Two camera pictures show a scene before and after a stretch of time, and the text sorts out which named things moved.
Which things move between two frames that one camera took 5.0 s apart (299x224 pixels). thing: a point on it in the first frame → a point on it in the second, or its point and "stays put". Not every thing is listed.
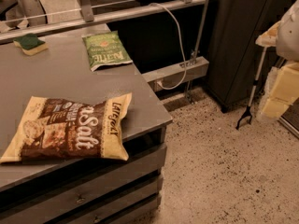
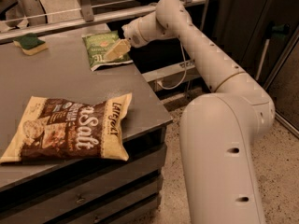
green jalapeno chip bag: (106, 49) stays put
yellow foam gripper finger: (281, 88) → (135, 33)
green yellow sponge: (30, 44) stays put
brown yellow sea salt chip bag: (57, 131) stays put
